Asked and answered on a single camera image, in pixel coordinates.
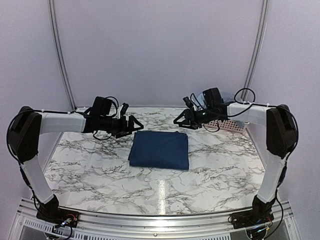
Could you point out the right aluminium corner post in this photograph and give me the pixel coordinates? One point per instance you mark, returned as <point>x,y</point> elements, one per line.
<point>258,42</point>

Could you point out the light blue denim jeans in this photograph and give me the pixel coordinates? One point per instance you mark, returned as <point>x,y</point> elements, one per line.
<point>228,98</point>

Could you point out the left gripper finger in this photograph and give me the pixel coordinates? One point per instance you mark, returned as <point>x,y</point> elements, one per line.
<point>134,124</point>
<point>123,133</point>

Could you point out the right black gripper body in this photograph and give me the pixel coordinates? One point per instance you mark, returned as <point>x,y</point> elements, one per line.
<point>204,118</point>

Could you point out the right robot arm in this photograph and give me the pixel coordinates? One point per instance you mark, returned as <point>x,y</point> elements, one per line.
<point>282,135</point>

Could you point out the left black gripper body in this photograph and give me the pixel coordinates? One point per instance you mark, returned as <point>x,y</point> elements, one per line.
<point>116,128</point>

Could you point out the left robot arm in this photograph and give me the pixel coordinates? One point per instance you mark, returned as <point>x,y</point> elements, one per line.
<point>33,134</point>

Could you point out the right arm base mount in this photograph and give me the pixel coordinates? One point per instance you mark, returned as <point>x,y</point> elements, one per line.
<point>249,218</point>

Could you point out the aluminium corner post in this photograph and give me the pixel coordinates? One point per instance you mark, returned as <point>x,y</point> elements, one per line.
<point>258,42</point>
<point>59,53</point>

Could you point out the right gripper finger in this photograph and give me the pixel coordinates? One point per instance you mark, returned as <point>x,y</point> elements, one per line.
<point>185,123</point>
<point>183,117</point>

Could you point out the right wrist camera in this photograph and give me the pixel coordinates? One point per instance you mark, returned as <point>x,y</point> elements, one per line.
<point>190,104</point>

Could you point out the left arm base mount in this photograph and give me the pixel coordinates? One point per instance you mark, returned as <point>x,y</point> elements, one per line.
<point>61,217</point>

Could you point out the light blue cloth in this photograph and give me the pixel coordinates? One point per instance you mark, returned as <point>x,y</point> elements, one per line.
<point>200,101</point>

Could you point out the pink plastic laundry basket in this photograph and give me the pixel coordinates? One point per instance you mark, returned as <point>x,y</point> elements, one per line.
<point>228,125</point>

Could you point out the left aluminium corner post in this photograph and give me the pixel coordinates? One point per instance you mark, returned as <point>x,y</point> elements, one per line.
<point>59,53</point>

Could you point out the dark blue t-shirt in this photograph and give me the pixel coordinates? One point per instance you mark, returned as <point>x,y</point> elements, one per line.
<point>159,149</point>

